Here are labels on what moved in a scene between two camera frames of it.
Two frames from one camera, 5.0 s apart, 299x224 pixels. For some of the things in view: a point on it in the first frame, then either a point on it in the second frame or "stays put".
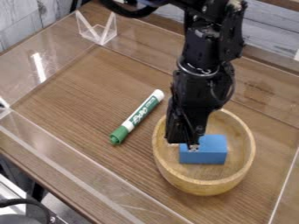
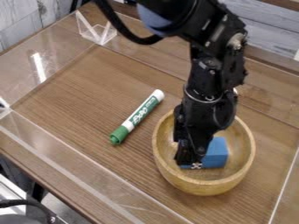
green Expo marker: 137,116 stays put
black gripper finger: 177,130 → 182,157
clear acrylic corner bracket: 98,33 stays put
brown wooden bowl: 209,179 stays put
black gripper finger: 194,131 → 199,149
